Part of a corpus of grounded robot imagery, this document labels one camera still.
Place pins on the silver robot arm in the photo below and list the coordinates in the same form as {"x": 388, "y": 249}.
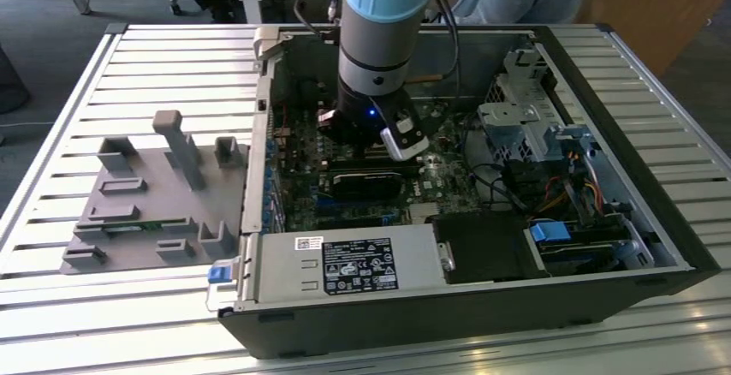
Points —
{"x": 371, "y": 49}

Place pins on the black RAM slot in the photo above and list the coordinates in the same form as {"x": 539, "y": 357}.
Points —
{"x": 365, "y": 164}
{"x": 371, "y": 168}
{"x": 353, "y": 161}

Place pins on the black graphics card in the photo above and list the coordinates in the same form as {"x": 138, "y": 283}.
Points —
{"x": 365, "y": 186}

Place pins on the green motherboard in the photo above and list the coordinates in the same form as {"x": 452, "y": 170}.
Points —
{"x": 445, "y": 169}

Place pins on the silver chipset heat sink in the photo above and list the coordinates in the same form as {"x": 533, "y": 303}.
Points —
{"x": 423, "y": 212}

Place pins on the silver perforated disk cage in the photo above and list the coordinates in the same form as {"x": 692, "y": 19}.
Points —
{"x": 508, "y": 131}

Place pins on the grey power supply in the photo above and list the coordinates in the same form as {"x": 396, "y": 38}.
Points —
{"x": 285, "y": 263}

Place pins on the grey parts rack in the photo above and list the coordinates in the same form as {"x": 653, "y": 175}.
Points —
{"x": 148, "y": 169}

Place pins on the blue case latch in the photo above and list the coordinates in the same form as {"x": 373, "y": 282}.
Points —
{"x": 219, "y": 273}

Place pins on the hard disk in blue carrier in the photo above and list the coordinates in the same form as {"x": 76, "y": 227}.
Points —
{"x": 549, "y": 233}

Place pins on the green RAM stick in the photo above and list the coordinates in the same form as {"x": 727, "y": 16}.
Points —
{"x": 148, "y": 225}

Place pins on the black open PC case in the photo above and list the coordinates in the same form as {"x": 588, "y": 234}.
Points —
{"x": 456, "y": 323}

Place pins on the wooden cabinet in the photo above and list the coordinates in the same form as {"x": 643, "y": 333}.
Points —
{"x": 673, "y": 7}

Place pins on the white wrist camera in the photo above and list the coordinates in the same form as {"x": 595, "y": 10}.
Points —
{"x": 408, "y": 146}

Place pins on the pale blue plastic bracket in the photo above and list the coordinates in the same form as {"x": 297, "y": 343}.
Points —
{"x": 571, "y": 135}

